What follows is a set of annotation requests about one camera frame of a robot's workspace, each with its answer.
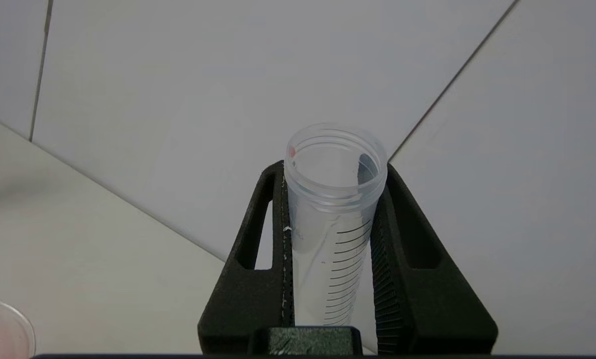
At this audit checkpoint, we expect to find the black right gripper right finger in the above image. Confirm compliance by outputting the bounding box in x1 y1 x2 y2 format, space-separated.
369 164 499 356

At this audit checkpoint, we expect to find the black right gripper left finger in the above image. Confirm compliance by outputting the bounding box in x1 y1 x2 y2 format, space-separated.
197 161 363 356

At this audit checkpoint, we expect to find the test tube with red pigment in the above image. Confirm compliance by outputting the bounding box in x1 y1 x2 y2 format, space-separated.
283 123 389 352

